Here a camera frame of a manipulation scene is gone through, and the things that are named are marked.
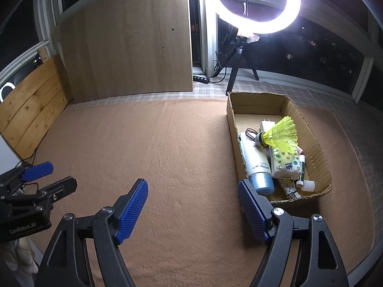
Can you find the pink bottle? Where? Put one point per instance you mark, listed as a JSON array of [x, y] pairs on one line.
[[298, 150]]

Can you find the translucent white cap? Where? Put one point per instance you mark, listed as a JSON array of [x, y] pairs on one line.
[[308, 186]]

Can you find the person's left hand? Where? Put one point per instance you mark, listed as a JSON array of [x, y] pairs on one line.
[[18, 254]]

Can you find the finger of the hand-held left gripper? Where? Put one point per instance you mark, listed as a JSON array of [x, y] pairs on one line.
[[39, 170], [59, 187]]

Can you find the white patterned lighter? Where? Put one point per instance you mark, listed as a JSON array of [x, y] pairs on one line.
[[289, 189]]

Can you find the light wood panel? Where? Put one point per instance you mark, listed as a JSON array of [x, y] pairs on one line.
[[125, 41]]

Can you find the white charger plug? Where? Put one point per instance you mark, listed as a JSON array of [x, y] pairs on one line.
[[265, 125]]

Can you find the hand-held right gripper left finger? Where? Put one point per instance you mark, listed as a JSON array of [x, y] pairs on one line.
[[133, 212]]

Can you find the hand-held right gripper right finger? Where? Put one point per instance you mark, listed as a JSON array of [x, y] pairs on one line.
[[254, 212]]

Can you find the white tube with blue cap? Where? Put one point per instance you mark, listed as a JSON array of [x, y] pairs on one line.
[[254, 158]]

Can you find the pine wood board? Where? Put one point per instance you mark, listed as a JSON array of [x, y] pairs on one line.
[[33, 104]]

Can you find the white green glue stick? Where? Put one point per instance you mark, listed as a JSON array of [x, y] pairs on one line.
[[301, 170]]

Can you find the yellow shuttlecock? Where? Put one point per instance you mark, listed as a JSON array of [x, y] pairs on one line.
[[281, 136]]

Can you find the black power strip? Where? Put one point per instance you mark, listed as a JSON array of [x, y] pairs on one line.
[[202, 79]]

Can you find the cardboard box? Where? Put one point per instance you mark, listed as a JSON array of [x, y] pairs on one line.
[[314, 143]]

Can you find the white patterned tissue pack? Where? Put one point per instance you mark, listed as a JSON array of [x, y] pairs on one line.
[[284, 163]]

